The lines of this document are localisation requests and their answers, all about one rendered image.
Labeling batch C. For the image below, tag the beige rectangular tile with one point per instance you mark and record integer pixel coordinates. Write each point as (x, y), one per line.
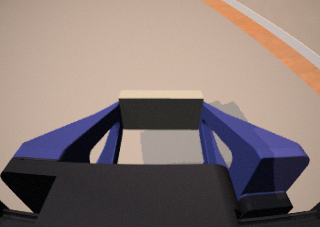
(161, 109)

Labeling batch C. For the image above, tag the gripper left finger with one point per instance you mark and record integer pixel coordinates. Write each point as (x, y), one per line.
(74, 142)

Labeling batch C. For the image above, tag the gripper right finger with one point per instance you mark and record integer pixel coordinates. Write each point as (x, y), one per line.
(262, 162)

